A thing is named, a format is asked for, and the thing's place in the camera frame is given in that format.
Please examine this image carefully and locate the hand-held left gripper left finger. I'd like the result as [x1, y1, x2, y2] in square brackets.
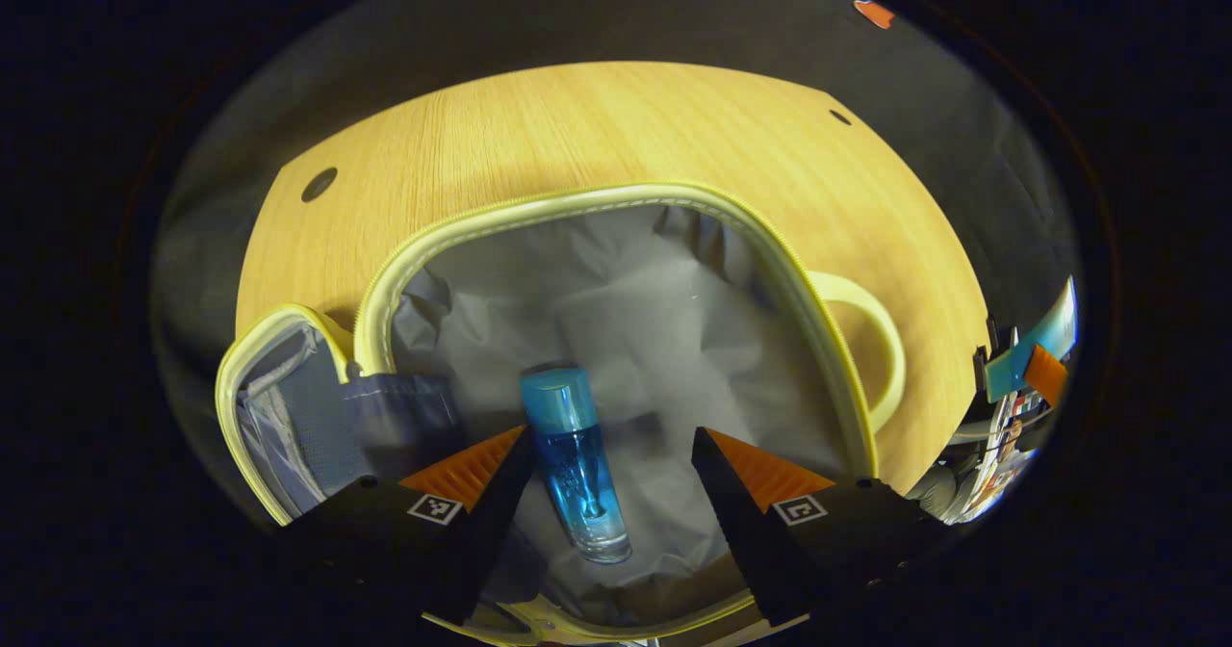
[274, 425, 538, 627]

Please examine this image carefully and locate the blue clear skin care bottle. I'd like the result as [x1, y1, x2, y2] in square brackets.
[519, 365, 634, 566]

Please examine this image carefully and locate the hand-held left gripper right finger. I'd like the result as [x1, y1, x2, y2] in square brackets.
[690, 426, 954, 629]

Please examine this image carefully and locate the cream yellow suitcase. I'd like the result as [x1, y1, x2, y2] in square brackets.
[214, 180, 908, 646]

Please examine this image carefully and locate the light blue skin care tube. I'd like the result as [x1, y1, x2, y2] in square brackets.
[984, 276, 1079, 403]

